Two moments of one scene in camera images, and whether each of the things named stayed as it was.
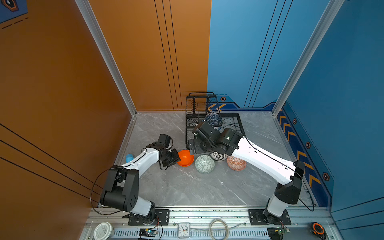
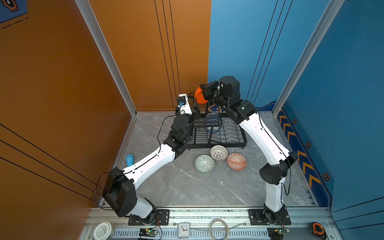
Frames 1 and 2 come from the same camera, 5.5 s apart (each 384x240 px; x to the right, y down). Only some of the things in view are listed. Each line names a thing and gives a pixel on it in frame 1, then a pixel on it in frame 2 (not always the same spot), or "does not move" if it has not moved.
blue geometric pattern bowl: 215,119 does not move
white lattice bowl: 219,156 does not move
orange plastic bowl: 186,159 → 199,95
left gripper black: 176,158 → 195,114
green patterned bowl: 204,164 does not move
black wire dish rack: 200,106 does not move
